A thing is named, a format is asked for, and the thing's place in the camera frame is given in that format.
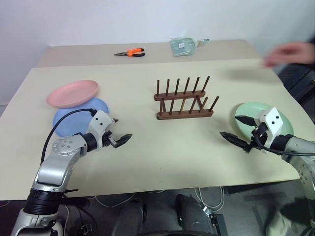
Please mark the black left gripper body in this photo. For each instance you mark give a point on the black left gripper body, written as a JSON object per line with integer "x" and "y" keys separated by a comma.
{"x": 107, "y": 140}

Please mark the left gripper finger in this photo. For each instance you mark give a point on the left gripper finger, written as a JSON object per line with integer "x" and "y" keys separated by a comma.
{"x": 123, "y": 140}
{"x": 115, "y": 121}

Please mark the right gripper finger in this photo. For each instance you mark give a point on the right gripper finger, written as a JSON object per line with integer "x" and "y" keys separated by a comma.
{"x": 247, "y": 120}
{"x": 237, "y": 140}

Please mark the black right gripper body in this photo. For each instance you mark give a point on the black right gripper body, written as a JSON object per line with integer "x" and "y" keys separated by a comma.
{"x": 261, "y": 134}

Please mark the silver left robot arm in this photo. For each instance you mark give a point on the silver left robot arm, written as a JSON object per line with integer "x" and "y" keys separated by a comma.
{"x": 55, "y": 169}

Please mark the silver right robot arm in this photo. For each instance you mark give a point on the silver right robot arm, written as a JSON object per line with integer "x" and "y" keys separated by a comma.
{"x": 299, "y": 150}

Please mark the wooden dish rack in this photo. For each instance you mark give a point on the wooden dish rack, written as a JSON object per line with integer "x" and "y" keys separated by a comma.
{"x": 184, "y": 114}

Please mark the person's bare hand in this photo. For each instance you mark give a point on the person's bare hand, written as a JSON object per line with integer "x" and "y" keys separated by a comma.
{"x": 285, "y": 54}

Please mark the green plate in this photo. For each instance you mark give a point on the green plate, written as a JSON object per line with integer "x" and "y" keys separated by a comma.
{"x": 244, "y": 109}

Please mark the blue plate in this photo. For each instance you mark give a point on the blue plate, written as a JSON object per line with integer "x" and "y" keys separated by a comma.
{"x": 71, "y": 120}

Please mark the pink plate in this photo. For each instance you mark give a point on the pink plate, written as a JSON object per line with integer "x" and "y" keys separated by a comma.
{"x": 72, "y": 94}

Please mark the black ribbed object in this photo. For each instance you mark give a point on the black ribbed object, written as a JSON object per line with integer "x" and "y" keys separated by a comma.
{"x": 299, "y": 82}

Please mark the dark rounded shape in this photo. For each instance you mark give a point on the dark rounded shape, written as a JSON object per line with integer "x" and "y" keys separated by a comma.
{"x": 194, "y": 216}

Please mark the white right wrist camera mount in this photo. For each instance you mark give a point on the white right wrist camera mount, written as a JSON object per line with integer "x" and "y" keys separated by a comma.
{"x": 272, "y": 123}

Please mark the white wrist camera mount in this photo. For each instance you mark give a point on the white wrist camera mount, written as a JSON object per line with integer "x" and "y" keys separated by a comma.
{"x": 99, "y": 123}
{"x": 272, "y": 123}

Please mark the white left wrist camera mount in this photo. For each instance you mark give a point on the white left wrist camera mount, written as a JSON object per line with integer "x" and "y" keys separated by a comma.
{"x": 99, "y": 123}

